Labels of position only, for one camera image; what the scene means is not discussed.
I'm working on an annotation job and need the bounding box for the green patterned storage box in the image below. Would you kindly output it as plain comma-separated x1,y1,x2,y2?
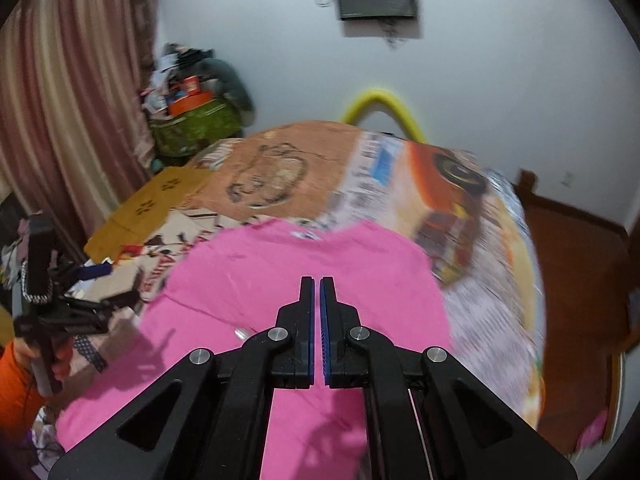
150,102,244,159

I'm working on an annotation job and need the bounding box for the person's left forearm orange sleeve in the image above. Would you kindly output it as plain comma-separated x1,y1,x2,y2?
0,341,49,442

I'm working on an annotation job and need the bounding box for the mustard paw print cloth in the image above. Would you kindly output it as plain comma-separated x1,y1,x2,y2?
84,166,217,261

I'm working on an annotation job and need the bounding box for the wooden post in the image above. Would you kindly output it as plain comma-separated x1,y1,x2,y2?
515,169,539,202

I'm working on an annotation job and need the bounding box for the grey garment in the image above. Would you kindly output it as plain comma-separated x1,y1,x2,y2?
197,57,257,126

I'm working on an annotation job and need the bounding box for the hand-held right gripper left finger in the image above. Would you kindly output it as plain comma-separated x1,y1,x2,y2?
47,276,315,480

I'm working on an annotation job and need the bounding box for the black dotted strap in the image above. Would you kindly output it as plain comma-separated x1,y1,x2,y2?
72,334,109,374

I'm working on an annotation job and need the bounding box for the small pink cloth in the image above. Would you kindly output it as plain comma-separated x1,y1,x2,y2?
575,409,609,454

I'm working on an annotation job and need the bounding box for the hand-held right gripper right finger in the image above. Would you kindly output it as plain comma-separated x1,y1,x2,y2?
320,276,578,480

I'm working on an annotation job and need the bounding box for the pink t-shirt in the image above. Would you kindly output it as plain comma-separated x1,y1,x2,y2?
55,219,453,480

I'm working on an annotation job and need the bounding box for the striped pink beige curtain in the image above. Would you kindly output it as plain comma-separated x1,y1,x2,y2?
0,0,162,273

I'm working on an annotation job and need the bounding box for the yellow curved chair back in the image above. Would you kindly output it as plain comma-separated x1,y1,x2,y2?
341,87,429,144

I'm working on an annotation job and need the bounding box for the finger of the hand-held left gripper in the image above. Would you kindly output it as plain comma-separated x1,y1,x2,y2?
51,262,113,284
61,288,144,311

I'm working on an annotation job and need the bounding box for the orange round box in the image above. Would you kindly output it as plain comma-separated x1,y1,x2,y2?
167,91,212,117

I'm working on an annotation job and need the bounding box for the dangling black cable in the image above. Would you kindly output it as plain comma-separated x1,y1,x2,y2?
381,16,407,52

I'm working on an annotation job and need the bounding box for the grey checked bedsheet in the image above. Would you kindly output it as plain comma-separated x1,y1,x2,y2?
29,407,67,463

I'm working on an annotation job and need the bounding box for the heap of mixed household clutter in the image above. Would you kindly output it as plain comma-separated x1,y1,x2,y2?
139,42,217,117

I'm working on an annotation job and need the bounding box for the person's left hand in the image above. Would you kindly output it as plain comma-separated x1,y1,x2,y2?
14,338,73,384

